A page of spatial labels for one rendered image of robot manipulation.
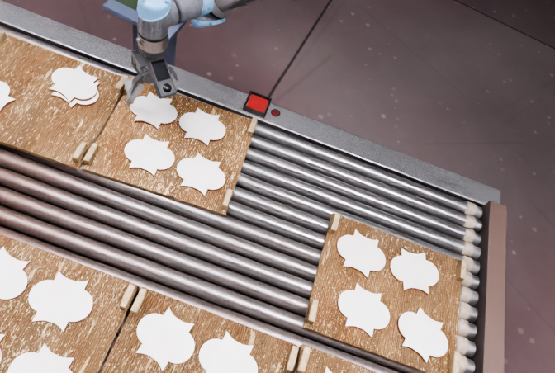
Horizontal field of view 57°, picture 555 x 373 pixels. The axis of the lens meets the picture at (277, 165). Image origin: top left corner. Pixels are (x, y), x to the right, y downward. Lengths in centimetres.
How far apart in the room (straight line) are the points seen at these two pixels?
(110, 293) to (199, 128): 54
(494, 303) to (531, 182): 185
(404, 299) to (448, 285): 15
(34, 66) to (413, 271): 126
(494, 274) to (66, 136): 128
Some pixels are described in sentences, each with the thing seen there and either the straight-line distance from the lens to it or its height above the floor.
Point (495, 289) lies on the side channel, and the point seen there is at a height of 95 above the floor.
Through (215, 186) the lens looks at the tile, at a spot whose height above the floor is 95.
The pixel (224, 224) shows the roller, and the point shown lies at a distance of 142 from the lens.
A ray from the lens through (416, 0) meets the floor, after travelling 404.
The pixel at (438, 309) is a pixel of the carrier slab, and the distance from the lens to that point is 151.
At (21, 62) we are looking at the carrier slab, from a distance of 172.
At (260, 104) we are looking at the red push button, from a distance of 165.
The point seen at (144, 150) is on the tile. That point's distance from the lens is 148.
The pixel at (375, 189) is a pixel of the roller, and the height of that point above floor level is 91.
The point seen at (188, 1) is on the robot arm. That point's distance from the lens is 130.
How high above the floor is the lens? 218
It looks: 55 degrees down
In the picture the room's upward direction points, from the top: 23 degrees clockwise
